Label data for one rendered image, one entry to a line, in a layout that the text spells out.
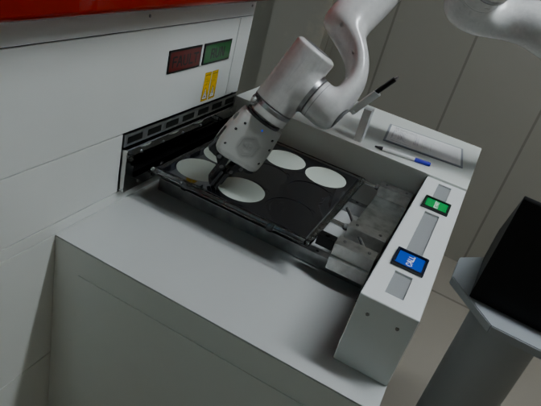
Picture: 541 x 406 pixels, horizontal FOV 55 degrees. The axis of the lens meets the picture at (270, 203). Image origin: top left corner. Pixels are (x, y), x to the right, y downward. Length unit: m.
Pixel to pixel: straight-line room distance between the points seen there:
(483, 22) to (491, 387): 0.79
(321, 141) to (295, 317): 0.55
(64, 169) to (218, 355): 0.41
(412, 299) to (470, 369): 0.50
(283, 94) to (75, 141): 0.37
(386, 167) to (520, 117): 1.53
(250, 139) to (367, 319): 0.41
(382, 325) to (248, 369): 0.23
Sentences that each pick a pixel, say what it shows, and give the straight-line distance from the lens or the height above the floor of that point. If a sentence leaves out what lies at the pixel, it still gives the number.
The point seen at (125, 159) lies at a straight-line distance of 1.07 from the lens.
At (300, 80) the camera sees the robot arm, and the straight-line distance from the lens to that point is 0.96.
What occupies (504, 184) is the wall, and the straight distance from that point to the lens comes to 2.85.
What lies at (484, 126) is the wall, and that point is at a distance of 2.78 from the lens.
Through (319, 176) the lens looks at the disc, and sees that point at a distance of 1.23.
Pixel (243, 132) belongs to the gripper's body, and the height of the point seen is 1.04.
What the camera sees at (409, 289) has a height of 0.96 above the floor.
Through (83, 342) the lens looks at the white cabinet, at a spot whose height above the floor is 0.61.
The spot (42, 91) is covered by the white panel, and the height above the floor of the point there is 1.10.
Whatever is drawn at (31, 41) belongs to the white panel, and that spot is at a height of 1.18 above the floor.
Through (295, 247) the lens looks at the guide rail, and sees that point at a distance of 1.06.
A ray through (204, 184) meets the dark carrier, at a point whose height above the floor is 0.90.
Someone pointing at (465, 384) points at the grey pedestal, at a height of 0.60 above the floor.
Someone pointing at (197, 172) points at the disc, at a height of 0.90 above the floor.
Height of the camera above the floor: 1.42
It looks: 29 degrees down
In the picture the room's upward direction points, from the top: 16 degrees clockwise
